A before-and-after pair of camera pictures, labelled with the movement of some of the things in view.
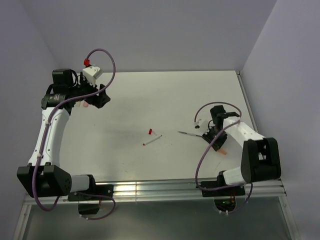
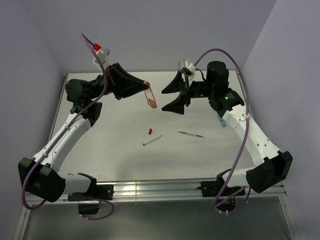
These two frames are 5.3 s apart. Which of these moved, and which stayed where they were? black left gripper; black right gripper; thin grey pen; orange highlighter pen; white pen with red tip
Moved: black right gripper; orange highlighter pen; black left gripper
Stayed: white pen with red tip; thin grey pen
